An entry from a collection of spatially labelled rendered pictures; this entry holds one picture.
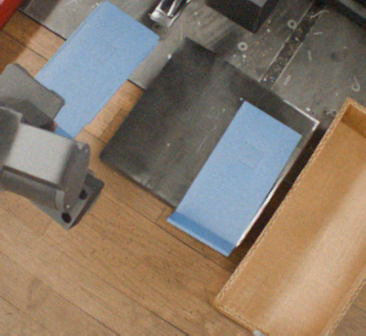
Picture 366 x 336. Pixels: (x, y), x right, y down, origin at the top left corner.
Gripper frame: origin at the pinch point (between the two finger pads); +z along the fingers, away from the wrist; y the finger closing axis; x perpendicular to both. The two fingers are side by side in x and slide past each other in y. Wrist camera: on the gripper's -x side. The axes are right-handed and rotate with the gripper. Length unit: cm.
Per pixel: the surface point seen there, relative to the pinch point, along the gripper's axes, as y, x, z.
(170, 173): 0.8, -12.4, 10.7
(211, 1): 16.9, -4.4, 18.8
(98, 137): -1.1, -4.0, 12.4
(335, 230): 5.6, -29.9, 13.9
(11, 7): 4.4, 13.1, 13.2
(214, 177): 3.1, -16.3, 11.2
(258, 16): 18.9, -10.0, 15.5
